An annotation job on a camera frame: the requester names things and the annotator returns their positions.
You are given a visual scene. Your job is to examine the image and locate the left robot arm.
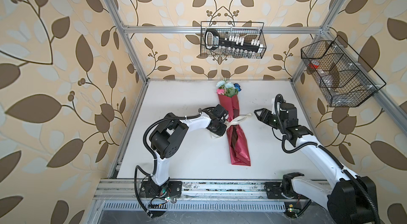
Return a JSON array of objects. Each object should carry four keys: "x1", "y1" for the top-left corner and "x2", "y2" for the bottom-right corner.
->
[{"x1": 134, "y1": 104, "x2": 229, "y2": 218}]

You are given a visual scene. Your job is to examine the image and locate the dark red wrapping paper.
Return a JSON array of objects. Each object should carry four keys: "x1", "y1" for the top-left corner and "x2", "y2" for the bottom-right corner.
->
[{"x1": 218, "y1": 94, "x2": 251, "y2": 166}]

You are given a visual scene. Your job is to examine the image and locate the right wire basket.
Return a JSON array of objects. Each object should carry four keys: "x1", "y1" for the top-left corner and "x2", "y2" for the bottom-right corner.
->
[{"x1": 301, "y1": 35, "x2": 386, "y2": 107}]

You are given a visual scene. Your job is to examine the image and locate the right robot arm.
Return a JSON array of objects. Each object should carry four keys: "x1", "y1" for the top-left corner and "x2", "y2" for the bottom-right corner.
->
[{"x1": 254, "y1": 100, "x2": 381, "y2": 224}]

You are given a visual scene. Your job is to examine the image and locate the black tool in basket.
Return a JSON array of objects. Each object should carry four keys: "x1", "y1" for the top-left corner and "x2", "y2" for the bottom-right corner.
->
[{"x1": 200, "y1": 28, "x2": 267, "y2": 55}]

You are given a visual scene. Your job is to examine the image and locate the plastic bottle red cap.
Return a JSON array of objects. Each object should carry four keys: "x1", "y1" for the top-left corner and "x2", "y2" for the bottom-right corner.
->
[{"x1": 309, "y1": 60, "x2": 339, "y2": 94}]

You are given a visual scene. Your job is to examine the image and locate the light blue fake rose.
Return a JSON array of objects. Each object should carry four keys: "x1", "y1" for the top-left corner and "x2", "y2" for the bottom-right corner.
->
[{"x1": 216, "y1": 79, "x2": 239, "y2": 97}]

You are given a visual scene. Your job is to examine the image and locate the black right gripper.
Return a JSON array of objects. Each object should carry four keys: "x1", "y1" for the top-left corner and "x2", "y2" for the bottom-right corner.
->
[{"x1": 254, "y1": 107, "x2": 285, "y2": 131}]

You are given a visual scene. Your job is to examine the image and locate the wire basket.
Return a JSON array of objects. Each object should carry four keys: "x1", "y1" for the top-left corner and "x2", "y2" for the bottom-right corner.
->
[
  {"x1": 200, "y1": 21, "x2": 267, "y2": 59},
  {"x1": 301, "y1": 35, "x2": 386, "y2": 107}
]

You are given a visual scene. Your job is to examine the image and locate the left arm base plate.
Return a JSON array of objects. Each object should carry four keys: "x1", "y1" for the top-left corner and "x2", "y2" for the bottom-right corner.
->
[{"x1": 140, "y1": 179, "x2": 182, "y2": 198}]

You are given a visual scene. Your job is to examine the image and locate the cream ribbon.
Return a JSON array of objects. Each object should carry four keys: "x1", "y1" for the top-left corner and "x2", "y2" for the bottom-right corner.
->
[{"x1": 210, "y1": 113, "x2": 252, "y2": 139}]

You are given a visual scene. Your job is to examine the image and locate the back wire basket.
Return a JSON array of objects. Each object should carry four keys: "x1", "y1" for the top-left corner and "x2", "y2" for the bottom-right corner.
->
[{"x1": 200, "y1": 21, "x2": 267, "y2": 59}]

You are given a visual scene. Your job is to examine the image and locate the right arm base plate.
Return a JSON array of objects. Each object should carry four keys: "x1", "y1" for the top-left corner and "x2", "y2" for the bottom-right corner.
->
[{"x1": 264, "y1": 181, "x2": 308, "y2": 200}]

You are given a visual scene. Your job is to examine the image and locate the pink fake rose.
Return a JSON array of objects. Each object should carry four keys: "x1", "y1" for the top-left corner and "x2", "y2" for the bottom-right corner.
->
[{"x1": 217, "y1": 89, "x2": 225, "y2": 95}]

